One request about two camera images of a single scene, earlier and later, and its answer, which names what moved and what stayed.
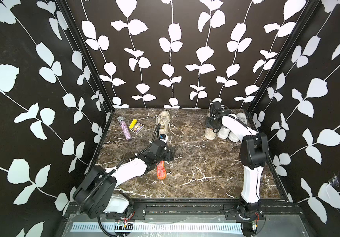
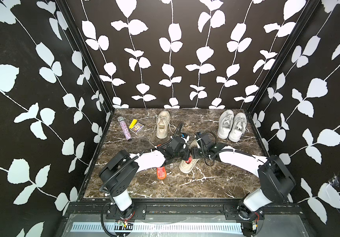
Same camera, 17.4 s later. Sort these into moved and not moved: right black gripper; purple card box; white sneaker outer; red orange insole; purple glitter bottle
Moved: right black gripper
Not moved: red orange insole; purple glitter bottle; purple card box; white sneaker outer
